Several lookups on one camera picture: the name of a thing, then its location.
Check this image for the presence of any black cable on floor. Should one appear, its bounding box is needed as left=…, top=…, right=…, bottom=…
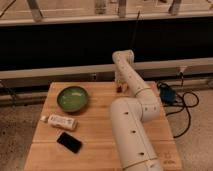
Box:
left=155, top=72, right=200, bottom=140

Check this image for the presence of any black smartphone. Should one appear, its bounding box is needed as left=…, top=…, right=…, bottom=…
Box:
left=57, top=132, right=82, bottom=153

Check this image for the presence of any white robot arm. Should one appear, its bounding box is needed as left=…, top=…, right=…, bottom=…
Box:
left=110, top=50, right=164, bottom=171

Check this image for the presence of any green bowl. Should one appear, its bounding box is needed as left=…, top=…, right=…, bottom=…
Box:
left=57, top=86, right=89, bottom=112

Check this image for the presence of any blue object on floor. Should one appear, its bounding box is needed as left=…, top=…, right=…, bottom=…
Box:
left=160, top=88, right=176, bottom=104

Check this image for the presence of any black hanging cable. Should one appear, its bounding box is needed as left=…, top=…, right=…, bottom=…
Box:
left=129, top=9, right=141, bottom=52

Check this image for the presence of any white tube bottle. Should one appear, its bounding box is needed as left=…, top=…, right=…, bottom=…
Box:
left=40, top=114, right=77, bottom=131

